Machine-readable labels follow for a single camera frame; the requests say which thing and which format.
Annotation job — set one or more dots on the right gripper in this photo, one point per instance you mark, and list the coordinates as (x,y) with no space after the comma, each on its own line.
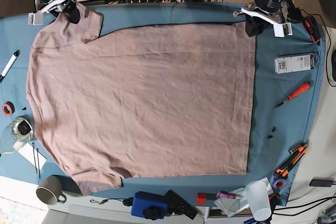
(67,7)

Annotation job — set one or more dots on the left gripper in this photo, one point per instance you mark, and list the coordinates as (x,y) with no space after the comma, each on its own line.
(257,19)

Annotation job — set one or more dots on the pink T-shirt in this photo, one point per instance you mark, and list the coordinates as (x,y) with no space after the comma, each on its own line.
(150,101)

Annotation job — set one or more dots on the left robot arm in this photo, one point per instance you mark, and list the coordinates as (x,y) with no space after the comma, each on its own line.
(287,8)

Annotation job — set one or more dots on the blue table cloth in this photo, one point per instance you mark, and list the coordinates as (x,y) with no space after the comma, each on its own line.
(293,120)

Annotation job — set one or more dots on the orange black tool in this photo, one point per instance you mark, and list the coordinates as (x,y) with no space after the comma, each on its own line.
(312,28)

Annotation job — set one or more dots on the white black marker pen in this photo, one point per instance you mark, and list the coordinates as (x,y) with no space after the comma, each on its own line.
(9,64)

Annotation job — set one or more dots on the black small screws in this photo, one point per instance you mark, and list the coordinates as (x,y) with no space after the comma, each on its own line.
(272,133)

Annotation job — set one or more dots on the red tape roll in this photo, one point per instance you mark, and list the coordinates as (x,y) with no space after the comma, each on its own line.
(8,108)

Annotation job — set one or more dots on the clear tape roll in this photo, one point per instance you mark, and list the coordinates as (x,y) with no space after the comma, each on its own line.
(21,129)

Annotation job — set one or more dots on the black zip tie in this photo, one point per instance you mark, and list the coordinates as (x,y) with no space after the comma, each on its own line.
(38,164)
(33,146)

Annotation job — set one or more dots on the white paper card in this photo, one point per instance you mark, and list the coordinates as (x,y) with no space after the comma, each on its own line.
(27,152)

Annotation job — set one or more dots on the orange black utility knife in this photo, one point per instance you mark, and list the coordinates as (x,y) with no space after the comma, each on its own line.
(283,170)

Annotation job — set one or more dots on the purple tape roll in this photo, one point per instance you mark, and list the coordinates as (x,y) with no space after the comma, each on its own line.
(279,183)

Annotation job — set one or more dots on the frosted plastic cup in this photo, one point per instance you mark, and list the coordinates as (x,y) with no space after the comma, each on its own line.
(256,194)

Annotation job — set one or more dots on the black phone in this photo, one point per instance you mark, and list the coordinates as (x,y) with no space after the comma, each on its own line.
(321,183)

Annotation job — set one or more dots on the purple small flashlight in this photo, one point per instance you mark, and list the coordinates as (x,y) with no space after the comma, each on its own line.
(222,194)

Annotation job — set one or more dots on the red black block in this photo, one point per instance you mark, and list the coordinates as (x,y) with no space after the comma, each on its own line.
(202,198)

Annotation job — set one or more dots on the grey ceramic mug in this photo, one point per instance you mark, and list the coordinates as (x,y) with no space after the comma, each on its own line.
(50,191)

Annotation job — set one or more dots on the black remote control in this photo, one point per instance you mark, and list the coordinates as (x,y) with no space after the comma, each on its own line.
(179,205)

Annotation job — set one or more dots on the blue box device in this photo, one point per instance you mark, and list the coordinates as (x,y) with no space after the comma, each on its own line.
(149,206)

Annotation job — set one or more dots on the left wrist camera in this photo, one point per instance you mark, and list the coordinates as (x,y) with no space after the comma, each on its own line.
(282,30)

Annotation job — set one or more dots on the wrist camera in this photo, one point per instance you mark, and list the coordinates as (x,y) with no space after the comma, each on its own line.
(35,19)
(282,30)

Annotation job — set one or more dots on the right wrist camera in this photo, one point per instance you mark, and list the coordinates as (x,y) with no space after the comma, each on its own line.
(35,19)

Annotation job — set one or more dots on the orange handle screwdriver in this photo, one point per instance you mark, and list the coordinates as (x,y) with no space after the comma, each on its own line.
(301,89)

